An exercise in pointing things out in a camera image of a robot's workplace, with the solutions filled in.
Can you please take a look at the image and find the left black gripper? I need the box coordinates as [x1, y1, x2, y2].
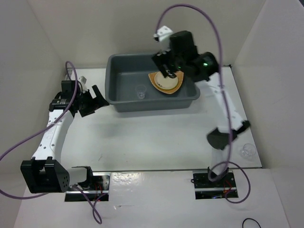
[75, 85, 109, 117]

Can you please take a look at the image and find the small cream floral dish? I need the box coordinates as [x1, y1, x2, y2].
[154, 72, 178, 90]

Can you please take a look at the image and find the triangular wooden plate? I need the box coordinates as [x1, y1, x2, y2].
[148, 71, 184, 95]

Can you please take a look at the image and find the clear plastic cup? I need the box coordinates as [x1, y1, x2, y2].
[135, 85, 146, 99]

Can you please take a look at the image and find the clear glass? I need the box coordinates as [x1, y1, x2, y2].
[239, 143, 257, 161]

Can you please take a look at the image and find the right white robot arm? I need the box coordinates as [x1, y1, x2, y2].
[93, 26, 250, 187]

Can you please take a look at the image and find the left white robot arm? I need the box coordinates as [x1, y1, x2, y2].
[20, 76, 109, 193]

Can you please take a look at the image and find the grey plastic bin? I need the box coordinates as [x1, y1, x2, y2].
[105, 53, 200, 113]

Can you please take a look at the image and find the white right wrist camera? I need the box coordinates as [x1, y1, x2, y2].
[153, 26, 173, 42]

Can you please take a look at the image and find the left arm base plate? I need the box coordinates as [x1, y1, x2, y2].
[65, 172, 111, 202]

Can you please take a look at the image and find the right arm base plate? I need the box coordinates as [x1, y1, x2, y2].
[190, 170, 238, 200]

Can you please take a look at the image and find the black cable loop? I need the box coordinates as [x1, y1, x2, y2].
[242, 218, 262, 228]

